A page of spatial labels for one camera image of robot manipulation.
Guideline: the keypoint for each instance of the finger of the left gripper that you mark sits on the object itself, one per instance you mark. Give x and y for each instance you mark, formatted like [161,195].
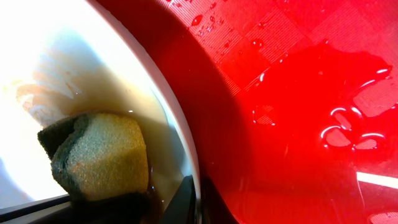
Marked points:
[128,208]

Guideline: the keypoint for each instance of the green yellow sponge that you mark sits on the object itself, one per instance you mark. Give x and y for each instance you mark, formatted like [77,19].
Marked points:
[96,156]

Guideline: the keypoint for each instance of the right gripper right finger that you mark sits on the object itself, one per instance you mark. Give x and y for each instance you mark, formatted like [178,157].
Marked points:
[214,210]

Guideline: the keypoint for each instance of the red plastic tray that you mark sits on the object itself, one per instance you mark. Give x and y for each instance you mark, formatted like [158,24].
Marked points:
[292,105]

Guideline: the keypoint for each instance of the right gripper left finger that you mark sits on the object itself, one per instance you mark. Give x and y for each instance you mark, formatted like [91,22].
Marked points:
[182,207]

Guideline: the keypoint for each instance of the light blue plate front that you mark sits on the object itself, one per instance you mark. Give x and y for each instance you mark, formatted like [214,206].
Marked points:
[61,59]

